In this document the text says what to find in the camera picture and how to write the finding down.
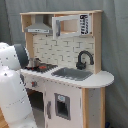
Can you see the grey range hood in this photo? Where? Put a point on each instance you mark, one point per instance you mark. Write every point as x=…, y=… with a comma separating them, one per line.
x=41, y=25

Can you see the black toy faucet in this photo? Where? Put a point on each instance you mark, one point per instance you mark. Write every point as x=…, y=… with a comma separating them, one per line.
x=81, y=63

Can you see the grey toy sink basin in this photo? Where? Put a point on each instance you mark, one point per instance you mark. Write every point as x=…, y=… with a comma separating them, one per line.
x=72, y=74

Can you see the wooden toy kitchen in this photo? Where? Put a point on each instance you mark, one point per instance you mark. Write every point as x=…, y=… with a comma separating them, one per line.
x=87, y=97

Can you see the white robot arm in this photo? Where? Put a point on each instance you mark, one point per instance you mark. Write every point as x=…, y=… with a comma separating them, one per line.
x=14, y=101

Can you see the black toy stovetop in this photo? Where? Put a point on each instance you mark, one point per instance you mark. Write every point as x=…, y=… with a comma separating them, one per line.
x=43, y=67

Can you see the silver toy pot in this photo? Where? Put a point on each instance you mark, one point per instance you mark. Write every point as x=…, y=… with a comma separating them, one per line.
x=34, y=62

